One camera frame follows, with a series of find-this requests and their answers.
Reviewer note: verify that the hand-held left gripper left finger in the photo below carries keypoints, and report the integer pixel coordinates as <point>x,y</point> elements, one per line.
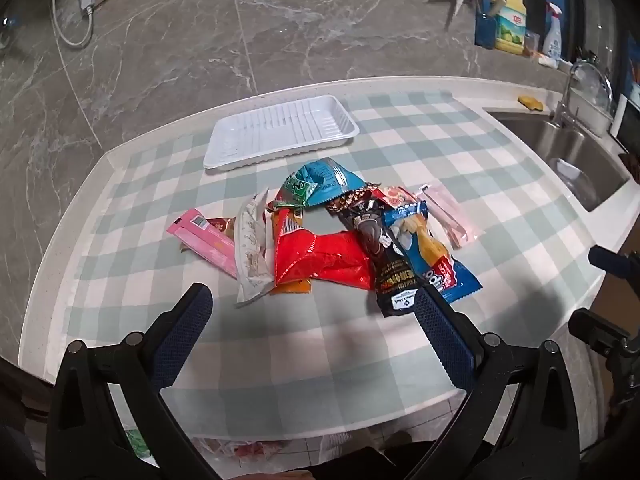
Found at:
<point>182,340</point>

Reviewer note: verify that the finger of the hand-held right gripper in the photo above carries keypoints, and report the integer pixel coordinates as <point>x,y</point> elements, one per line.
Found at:
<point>597,330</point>
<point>612,261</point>

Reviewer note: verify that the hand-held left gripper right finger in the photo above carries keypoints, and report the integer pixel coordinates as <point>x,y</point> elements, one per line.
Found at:
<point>445,340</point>

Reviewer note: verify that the blue cake snack packet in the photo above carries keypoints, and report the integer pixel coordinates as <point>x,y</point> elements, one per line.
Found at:
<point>430,255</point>

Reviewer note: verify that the long black snack packet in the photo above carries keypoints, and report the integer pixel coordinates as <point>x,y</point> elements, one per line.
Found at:
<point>385,265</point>

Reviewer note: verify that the small gold brown snack packet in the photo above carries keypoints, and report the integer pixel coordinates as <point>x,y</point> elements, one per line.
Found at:
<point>222,225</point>

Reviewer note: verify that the pale pink snack packet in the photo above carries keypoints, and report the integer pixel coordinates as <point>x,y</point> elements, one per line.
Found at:
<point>452,215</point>

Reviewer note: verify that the red and white snack packet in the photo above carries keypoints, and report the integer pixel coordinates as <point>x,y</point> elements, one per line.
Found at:
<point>395,197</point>

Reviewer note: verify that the orange snack packet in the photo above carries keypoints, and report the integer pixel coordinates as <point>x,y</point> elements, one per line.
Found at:
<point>287,220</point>

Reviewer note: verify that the green snack packet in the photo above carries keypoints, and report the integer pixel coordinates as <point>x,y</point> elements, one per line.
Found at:
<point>295,190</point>

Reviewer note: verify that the light blue snack packet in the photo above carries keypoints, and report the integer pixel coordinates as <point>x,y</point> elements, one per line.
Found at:
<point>327,177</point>

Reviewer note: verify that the white plastic tray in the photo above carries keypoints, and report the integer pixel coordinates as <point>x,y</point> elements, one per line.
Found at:
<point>280,130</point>

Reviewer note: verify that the clear plastic bag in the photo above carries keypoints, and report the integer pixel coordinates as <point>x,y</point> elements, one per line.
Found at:
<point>225,447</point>

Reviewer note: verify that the steel sink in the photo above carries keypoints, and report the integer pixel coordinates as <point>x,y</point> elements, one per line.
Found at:
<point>560,140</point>

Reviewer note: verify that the metal faucet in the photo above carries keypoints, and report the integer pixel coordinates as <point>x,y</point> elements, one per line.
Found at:
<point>570,90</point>

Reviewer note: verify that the yellow sponge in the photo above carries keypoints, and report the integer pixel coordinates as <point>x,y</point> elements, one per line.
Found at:
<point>531,103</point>

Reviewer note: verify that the white spray bottle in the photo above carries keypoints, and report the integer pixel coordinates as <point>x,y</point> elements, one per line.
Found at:
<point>553,35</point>

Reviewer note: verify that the yellow detergent bottle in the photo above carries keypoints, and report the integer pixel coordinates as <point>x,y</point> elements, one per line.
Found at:
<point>510,25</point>

